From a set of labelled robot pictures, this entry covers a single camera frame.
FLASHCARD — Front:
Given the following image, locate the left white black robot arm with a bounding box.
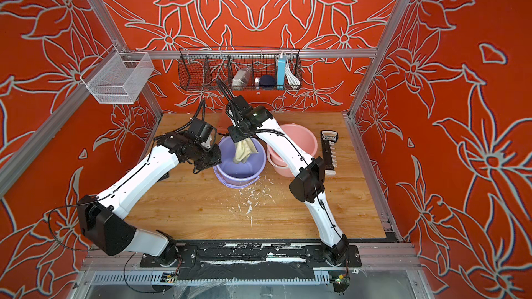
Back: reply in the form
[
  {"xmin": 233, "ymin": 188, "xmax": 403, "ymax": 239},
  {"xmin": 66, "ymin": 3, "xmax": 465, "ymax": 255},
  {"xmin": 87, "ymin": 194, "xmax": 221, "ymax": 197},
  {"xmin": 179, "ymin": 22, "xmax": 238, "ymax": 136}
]
[{"xmin": 76, "ymin": 132, "xmax": 222, "ymax": 266}]

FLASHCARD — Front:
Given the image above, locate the pink plastic bucket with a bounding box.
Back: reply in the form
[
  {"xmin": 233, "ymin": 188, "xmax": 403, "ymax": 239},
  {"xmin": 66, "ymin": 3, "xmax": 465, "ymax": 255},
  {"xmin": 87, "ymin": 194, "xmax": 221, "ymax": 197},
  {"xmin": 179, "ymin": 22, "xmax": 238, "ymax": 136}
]
[{"xmin": 267, "ymin": 123, "xmax": 318, "ymax": 178}]

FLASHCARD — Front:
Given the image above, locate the light blue box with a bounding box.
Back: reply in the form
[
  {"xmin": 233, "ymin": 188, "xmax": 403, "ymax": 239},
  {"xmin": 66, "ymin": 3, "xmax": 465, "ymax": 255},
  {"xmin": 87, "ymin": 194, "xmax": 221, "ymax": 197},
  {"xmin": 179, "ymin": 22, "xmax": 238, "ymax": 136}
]
[{"xmin": 276, "ymin": 53, "xmax": 286, "ymax": 90}]

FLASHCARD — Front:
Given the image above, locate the dark blue round object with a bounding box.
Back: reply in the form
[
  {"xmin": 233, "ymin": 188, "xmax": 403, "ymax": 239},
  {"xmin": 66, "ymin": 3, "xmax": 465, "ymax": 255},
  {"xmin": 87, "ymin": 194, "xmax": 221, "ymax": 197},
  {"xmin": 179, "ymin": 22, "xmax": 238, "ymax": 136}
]
[{"xmin": 259, "ymin": 75, "xmax": 277, "ymax": 90}]

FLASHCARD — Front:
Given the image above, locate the purple plastic bucket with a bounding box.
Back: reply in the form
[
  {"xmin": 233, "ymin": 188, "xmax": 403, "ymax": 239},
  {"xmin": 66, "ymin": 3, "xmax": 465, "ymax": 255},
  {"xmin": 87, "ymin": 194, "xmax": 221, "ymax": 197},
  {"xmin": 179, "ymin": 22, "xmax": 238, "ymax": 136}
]
[{"xmin": 213, "ymin": 136, "xmax": 267, "ymax": 189}]

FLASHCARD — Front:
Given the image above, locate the white wire mesh basket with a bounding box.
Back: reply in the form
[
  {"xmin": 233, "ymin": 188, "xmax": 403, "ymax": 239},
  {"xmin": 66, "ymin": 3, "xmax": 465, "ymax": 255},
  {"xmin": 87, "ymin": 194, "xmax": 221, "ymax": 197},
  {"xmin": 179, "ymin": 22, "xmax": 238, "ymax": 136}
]
[{"xmin": 83, "ymin": 52, "xmax": 154, "ymax": 105}]

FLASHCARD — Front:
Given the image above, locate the white cable bundle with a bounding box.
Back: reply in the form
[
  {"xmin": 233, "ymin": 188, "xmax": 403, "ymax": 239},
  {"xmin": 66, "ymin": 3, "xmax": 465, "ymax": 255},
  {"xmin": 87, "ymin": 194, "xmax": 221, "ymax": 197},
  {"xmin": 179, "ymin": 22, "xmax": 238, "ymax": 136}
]
[{"xmin": 285, "ymin": 63, "xmax": 301, "ymax": 90}]

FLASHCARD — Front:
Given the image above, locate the black wire wall basket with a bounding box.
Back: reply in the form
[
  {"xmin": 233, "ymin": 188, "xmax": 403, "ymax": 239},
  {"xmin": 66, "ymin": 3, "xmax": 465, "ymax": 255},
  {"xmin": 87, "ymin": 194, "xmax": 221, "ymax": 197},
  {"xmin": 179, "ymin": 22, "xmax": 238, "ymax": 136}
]
[{"xmin": 177, "ymin": 47, "xmax": 302, "ymax": 91}]

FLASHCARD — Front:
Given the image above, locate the black white handled brush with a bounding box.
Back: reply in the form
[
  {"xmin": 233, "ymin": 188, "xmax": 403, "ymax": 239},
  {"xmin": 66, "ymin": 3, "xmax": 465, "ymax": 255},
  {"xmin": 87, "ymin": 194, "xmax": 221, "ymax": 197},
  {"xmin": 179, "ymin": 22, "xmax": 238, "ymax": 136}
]
[{"xmin": 320, "ymin": 130, "xmax": 339, "ymax": 176}]

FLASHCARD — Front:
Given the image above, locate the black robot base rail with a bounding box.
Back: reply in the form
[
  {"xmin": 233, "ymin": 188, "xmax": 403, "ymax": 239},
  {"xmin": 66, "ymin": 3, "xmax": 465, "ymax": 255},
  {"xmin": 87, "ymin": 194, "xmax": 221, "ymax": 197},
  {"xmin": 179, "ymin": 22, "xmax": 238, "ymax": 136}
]
[{"xmin": 139, "ymin": 239, "xmax": 362, "ymax": 281}]

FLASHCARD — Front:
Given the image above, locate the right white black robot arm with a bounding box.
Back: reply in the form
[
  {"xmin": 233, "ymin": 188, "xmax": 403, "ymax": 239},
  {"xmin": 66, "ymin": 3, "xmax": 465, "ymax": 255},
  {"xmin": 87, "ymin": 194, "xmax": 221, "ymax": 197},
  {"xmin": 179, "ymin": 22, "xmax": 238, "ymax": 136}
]
[{"xmin": 225, "ymin": 105, "xmax": 350, "ymax": 266}]

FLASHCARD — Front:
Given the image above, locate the yellow stained cloth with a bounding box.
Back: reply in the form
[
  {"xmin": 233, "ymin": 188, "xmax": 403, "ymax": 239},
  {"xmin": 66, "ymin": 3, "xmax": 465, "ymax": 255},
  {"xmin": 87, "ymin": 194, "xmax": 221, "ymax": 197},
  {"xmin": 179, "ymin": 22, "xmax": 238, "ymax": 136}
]
[{"xmin": 233, "ymin": 138, "xmax": 259, "ymax": 164}]

